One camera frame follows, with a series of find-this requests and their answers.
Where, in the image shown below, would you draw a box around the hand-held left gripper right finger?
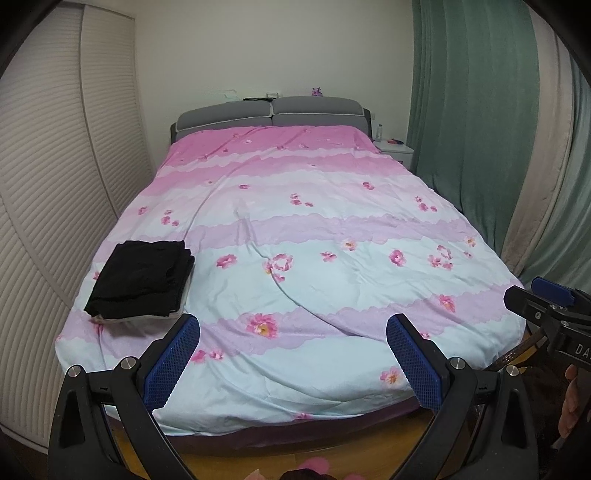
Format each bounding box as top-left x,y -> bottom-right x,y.
385,313 -> 542,480

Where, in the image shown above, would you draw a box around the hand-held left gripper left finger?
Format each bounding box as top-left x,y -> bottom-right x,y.
48,313 -> 201,480

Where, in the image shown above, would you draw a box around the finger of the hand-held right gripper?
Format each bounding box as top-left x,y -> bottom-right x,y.
530,275 -> 576,307
503,284 -> 563,336

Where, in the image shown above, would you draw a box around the black pants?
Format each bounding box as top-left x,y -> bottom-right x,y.
84,239 -> 196,319

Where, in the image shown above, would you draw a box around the person's right hand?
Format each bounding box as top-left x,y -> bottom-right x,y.
556,364 -> 584,440

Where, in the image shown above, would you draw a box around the white folded cloth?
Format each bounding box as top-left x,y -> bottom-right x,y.
89,305 -> 186,326

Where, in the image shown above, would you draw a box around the green curtain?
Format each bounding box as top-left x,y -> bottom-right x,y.
405,0 -> 542,252
519,58 -> 591,292

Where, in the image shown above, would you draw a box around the beige curtain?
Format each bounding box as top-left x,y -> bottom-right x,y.
500,7 -> 577,274

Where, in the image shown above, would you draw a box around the pink floral duvet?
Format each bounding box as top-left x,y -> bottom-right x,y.
54,124 -> 528,438

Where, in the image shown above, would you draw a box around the purple bed skirt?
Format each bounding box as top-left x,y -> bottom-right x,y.
108,396 -> 435,452

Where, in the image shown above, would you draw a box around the pink fluffy slipper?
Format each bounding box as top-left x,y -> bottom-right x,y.
246,455 -> 336,480

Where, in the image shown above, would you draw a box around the white nightstand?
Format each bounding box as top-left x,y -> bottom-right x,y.
372,139 -> 415,169

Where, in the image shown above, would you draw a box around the white louvered wardrobe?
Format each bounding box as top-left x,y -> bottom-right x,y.
0,0 -> 156,441

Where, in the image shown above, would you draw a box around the grey padded headboard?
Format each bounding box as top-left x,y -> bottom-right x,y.
169,95 -> 373,145

